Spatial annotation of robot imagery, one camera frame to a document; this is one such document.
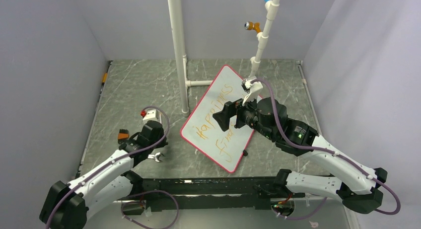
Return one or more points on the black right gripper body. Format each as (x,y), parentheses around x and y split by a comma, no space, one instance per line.
(252,120)

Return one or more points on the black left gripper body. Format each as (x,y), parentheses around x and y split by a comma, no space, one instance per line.
(162,143)

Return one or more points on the pink framed whiteboard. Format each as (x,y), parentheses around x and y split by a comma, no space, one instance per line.
(202,131)

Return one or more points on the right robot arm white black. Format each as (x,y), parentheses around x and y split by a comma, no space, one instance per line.
(354,185)

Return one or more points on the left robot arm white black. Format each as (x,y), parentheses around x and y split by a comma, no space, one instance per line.
(70,205)

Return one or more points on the orange black whiteboard eraser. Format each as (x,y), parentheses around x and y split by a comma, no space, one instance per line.
(123,135)

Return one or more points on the silver open-end wrench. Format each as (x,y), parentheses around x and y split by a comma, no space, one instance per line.
(156,156)

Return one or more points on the orange tab on table edge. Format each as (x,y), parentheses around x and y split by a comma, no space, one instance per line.
(104,79)

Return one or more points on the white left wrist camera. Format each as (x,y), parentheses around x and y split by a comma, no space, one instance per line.
(151,115)

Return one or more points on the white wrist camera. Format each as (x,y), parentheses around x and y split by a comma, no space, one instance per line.
(151,115)
(252,87)

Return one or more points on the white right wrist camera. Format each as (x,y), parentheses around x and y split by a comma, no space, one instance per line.
(252,87)

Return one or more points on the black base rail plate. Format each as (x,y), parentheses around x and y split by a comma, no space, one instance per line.
(259,192)

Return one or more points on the aluminium extrusion rail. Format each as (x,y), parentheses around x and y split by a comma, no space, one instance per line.
(285,207)

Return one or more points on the orange camera on pipe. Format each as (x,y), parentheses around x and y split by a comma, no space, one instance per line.
(255,26)

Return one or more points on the white PVC pipe frame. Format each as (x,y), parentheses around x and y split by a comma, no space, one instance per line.
(212,29)

